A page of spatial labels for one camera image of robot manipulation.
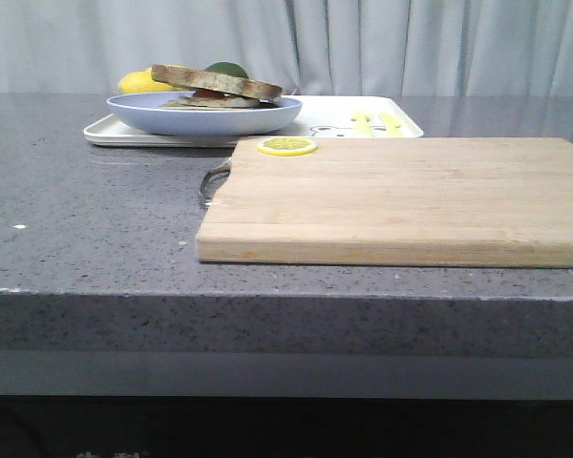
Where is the light blue plate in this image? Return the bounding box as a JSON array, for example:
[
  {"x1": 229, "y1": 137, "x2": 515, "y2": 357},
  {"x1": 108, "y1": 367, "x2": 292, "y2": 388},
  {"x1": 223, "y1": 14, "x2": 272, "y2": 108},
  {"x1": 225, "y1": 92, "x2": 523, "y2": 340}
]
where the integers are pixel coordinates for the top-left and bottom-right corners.
[{"x1": 107, "y1": 92, "x2": 303, "y2": 136}]

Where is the bread slice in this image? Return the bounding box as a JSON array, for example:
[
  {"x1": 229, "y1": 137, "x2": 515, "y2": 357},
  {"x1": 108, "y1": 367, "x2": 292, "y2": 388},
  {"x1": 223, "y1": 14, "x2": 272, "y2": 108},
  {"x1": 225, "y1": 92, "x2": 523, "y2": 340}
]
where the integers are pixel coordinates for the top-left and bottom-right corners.
[
  {"x1": 159, "y1": 96, "x2": 278, "y2": 110},
  {"x1": 151, "y1": 64, "x2": 283, "y2": 100}
]

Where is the white bear tray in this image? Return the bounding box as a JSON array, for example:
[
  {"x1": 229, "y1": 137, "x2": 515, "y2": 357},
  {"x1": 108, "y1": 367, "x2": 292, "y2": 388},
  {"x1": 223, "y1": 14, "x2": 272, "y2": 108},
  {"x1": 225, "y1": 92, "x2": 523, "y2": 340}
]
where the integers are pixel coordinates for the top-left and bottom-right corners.
[{"x1": 84, "y1": 95, "x2": 423, "y2": 148}]

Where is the lemon slice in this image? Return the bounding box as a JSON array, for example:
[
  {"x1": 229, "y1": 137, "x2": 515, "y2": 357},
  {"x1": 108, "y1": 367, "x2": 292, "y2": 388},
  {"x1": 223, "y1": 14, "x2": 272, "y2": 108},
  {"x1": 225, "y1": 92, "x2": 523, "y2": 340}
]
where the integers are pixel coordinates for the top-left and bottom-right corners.
[{"x1": 257, "y1": 136, "x2": 318, "y2": 156}]

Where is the yellow plastic fork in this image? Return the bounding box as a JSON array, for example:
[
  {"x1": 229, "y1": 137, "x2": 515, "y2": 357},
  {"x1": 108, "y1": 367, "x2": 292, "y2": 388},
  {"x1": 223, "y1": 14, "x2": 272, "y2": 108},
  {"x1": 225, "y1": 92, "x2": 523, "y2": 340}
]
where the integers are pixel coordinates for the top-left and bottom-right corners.
[{"x1": 350, "y1": 109, "x2": 374, "y2": 138}]

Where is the wooden cutting board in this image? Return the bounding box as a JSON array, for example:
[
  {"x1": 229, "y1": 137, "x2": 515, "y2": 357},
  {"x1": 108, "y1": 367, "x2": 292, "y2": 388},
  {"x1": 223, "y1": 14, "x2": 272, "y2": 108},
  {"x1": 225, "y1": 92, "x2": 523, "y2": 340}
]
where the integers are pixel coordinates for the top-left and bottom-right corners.
[{"x1": 196, "y1": 137, "x2": 573, "y2": 268}]

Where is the yellow plastic knife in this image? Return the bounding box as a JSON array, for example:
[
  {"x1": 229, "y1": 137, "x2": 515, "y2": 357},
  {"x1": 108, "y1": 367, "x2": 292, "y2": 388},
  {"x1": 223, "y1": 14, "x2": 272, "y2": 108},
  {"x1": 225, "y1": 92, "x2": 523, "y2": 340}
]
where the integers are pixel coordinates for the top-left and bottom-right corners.
[{"x1": 378, "y1": 113, "x2": 405, "y2": 138}]

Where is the fried egg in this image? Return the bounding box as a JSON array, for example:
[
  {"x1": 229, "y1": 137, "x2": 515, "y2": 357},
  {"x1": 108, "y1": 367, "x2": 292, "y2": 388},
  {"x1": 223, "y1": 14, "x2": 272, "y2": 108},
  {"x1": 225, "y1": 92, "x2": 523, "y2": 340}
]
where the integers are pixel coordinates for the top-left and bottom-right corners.
[{"x1": 177, "y1": 88, "x2": 262, "y2": 109}]

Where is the green lime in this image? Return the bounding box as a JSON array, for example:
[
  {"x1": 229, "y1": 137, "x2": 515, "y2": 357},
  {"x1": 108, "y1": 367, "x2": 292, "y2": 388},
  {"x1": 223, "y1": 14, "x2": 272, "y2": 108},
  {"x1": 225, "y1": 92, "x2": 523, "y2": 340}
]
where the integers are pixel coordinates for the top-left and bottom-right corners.
[{"x1": 204, "y1": 61, "x2": 249, "y2": 79}]

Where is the grey curtain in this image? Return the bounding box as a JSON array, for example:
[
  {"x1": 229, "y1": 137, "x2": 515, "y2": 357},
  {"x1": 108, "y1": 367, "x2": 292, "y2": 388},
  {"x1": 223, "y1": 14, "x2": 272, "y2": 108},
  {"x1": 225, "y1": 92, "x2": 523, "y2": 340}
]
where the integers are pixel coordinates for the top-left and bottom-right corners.
[{"x1": 0, "y1": 1, "x2": 573, "y2": 97}]

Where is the front yellow lemon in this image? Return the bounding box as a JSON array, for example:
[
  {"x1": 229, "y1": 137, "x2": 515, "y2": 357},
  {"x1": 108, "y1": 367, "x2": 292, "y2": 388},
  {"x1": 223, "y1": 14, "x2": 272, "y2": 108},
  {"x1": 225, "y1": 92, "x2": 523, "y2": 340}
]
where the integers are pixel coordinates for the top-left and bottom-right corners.
[{"x1": 117, "y1": 68, "x2": 181, "y2": 94}]

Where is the metal cutting board handle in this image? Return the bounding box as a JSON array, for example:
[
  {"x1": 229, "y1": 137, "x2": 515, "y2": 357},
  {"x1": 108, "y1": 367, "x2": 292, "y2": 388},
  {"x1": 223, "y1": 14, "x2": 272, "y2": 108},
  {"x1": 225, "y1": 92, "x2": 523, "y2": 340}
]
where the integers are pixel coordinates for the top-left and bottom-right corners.
[{"x1": 198, "y1": 157, "x2": 231, "y2": 207}]

